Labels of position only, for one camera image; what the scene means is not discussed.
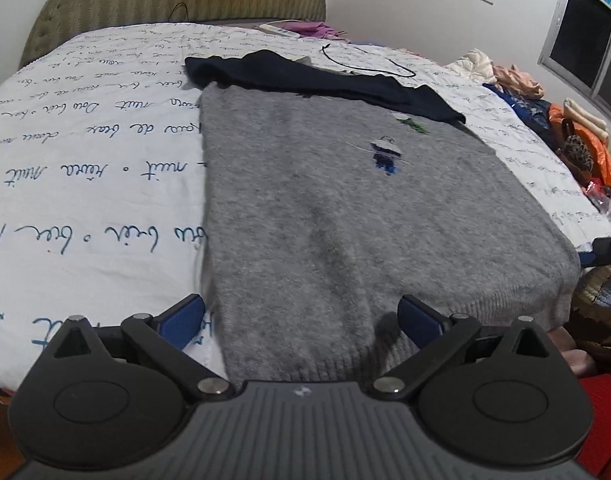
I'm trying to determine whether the cream cloth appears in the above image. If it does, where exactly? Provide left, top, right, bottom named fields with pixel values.
left=445, top=49, right=501, bottom=84

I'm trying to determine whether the grey and navy sweater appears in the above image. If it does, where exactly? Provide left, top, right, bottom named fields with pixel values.
left=184, top=50, right=581, bottom=383

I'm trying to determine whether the orange cloth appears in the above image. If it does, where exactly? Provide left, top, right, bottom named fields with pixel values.
left=549, top=102, right=611, bottom=196

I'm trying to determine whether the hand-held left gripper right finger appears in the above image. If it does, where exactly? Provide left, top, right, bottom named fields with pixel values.
left=373, top=294, right=563, bottom=403

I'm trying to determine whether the red cloth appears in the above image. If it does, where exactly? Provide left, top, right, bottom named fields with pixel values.
left=575, top=375, right=611, bottom=480

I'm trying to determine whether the white script-print blanket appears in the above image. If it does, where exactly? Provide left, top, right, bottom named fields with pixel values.
left=0, top=22, right=611, bottom=392

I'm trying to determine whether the white remote control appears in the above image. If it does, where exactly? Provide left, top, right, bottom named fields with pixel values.
left=258, top=22, right=301, bottom=39

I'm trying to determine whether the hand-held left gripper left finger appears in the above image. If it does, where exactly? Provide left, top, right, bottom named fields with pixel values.
left=48, top=294, right=236, bottom=403

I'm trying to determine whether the leopard print bag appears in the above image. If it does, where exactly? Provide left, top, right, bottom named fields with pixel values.
left=558, top=130, right=596, bottom=173

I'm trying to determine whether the patchwork quilt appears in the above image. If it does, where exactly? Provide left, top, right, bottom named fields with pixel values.
left=573, top=262, right=611, bottom=348

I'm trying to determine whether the purple cloth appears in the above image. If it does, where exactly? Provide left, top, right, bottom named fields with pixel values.
left=285, top=19, right=347, bottom=42

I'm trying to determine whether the peach cloth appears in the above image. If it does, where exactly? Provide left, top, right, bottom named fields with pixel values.
left=493, top=64, right=546, bottom=101

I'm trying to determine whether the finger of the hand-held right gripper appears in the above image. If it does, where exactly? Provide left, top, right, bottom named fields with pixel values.
left=579, top=234, right=611, bottom=267

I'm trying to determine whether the cream folded towel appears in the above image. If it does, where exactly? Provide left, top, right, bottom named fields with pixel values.
left=563, top=97, right=611, bottom=141

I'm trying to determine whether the sliding window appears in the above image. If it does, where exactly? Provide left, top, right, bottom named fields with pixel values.
left=538, top=0, right=611, bottom=111

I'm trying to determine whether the blue cloth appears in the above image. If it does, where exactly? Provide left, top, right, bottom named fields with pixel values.
left=485, top=84, right=559, bottom=148

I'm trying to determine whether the black cable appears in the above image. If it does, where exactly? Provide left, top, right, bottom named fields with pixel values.
left=321, top=42, right=417, bottom=80

